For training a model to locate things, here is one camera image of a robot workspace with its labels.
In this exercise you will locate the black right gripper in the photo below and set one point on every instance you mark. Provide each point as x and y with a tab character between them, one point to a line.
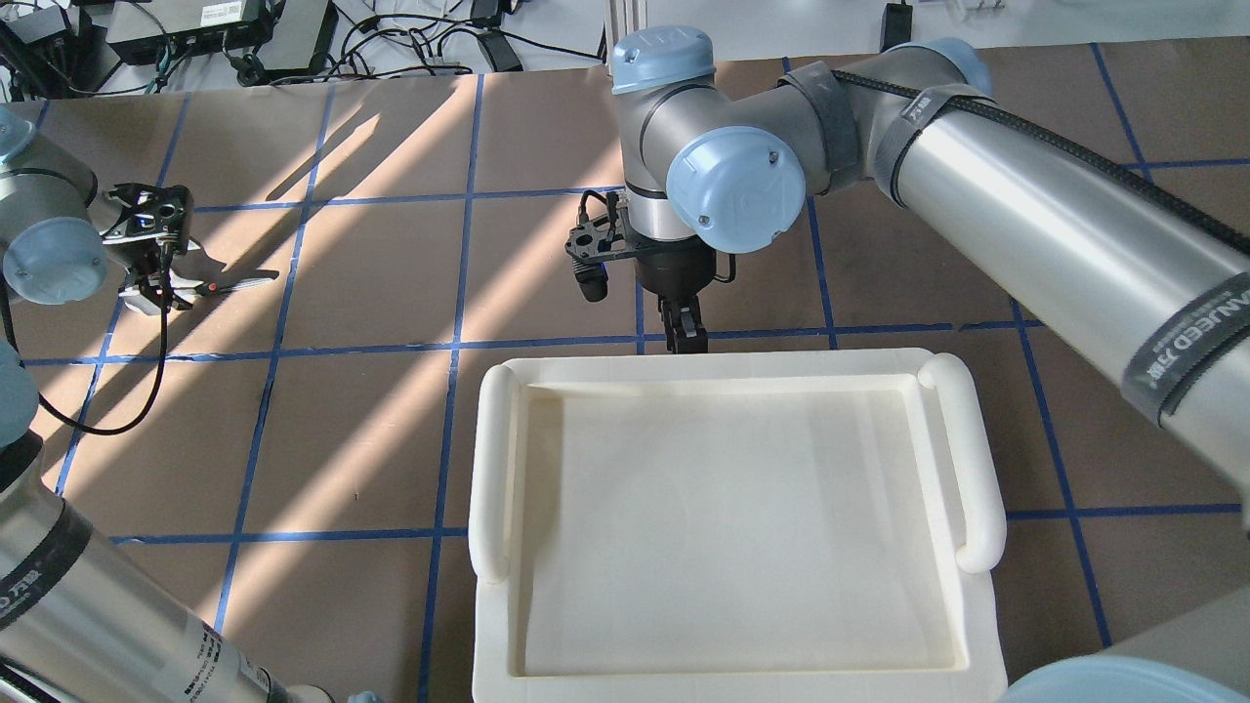
676	274

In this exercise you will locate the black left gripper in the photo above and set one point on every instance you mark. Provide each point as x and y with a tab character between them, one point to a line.
148	259

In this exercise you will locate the red handled scissors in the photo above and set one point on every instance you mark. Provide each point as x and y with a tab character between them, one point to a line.
229	285

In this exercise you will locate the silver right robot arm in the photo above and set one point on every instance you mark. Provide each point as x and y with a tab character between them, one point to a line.
1149	289

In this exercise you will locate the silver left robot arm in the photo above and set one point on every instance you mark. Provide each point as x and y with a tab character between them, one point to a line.
81	621

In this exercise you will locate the white cabinet top tray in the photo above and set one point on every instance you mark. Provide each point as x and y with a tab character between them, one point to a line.
803	526

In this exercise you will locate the black power adapter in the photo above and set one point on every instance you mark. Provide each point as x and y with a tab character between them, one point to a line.
896	25
498	52

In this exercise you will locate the black right power adapter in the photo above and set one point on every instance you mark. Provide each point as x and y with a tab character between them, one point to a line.
896	25

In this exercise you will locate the aluminium frame post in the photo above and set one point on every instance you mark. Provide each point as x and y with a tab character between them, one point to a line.
624	17

